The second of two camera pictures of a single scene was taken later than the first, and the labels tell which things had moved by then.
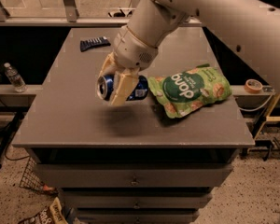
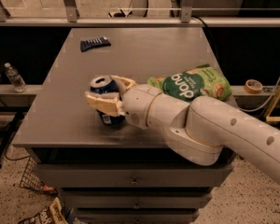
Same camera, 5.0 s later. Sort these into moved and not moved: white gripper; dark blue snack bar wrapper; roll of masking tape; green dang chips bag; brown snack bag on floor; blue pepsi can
Moved: blue pepsi can; white gripper
Not moved: green dang chips bag; dark blue snack bar wrapper; brown snack bag on floor; roll of masking tape
